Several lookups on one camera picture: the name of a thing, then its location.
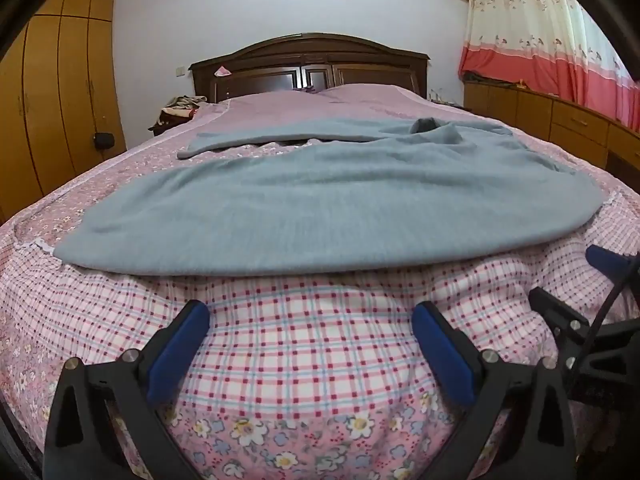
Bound small black wall device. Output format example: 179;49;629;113
93;132;115;152

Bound grey pants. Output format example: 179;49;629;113
54;118;604;278

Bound yellow wooden wardrobe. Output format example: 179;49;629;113
1;0;126;220

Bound dark wooden headboard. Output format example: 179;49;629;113
190;32;430;103

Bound wooden drawer cabinet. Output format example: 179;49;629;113
464;81;639;190

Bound floral red bottomed curtain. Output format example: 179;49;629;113
459;0;639;130

